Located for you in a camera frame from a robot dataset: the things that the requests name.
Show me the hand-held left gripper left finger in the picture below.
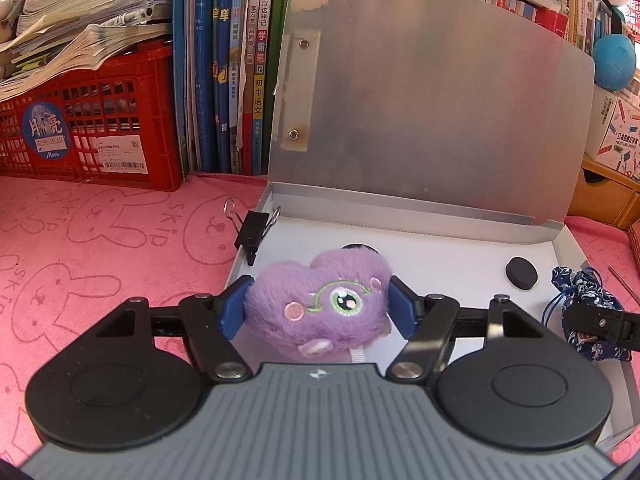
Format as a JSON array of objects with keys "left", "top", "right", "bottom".
[{"left": 92, "top": 275, "right": 254, "bottom": 384}]

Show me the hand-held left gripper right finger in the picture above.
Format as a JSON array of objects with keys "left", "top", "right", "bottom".
[{"left": 387, "top": 276, "right": 549, "bottom": 382}]

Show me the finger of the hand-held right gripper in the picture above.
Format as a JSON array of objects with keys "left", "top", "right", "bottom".
[{"left": 564, "top": 303, "right": 640, "bottom": 354}]

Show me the blue floral drawstring pouch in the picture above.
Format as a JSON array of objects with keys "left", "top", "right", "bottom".
[{"left": 542, "top": 265, "right": 626, "bottom": 364}]

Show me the purple fluffy plush toy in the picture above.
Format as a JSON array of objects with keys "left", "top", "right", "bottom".
[{"left": 243, "top": 249, "right": 394, "bottom": 364}]

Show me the black round lid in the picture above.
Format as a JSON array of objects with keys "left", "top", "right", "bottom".
[{"left": 504, "top": 256, "right": 539, "bottom": 291}]

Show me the silver storage box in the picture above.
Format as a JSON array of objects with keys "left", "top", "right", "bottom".
[{"left": 227, "top": 0, "right": 640, "bottom": 457}]

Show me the thin metal rod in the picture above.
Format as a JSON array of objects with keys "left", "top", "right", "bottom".
[{"left": 607, "top": 264, "right": 640, "bottom": 306}]

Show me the black binder clip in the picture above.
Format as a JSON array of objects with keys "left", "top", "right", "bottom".
[{"left": 223, "top": 198, "right": 281, "bottom": 267}]

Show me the wooden drawer organizer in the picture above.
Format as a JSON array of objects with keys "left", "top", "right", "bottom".
[{"left": 567, "top": 152, "right": 640, "bottom": 231}]

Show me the pink rabbit print mat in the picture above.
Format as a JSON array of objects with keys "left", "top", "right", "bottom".
[{"left": 0, "top": 172, "right": 640, "bottom": 467}]

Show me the white colourful printed box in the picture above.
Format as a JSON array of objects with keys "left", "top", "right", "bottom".
[{"left": 582, "top": 82, "right": 640, "bottom": 182}]

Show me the red plastic crate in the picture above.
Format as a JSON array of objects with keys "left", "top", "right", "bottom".
[{"left": 0, "top": 44, "right": 184, "bottom": 192}]

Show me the row of upright books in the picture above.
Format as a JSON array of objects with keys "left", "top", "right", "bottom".
[{"left": 172, "top": 0, "right": 624, "bottom": 177}]

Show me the blue plush ball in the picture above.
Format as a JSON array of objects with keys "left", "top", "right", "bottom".
[{"left": 592, "top": 33, "right": 638, "bottom": 92}]

